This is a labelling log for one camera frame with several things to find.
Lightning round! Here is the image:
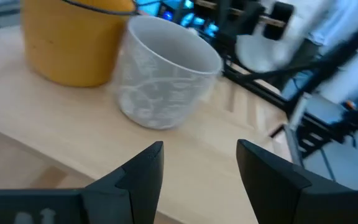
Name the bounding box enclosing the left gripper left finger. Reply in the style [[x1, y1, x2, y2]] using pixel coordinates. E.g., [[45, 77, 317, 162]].
[[81, 141, 165, 224]]

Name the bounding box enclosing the white patterned mug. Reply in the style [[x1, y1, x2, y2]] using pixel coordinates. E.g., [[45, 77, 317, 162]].
[[112, 15, 224, 131]]

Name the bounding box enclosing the black aluminium table frame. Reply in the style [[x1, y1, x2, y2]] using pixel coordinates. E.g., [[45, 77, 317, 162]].
[[221, 67, 295, 111]]

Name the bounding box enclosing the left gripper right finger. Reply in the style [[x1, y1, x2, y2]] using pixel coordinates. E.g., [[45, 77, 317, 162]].
[[236, 139, 358, 224]]

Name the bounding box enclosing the thin black cable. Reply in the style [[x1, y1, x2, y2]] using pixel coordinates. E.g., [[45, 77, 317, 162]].
[[60, 0, 140, 17]]

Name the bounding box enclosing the amber yellow mug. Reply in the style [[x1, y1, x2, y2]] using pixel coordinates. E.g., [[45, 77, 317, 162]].
[[19, 0, 137, 88]]

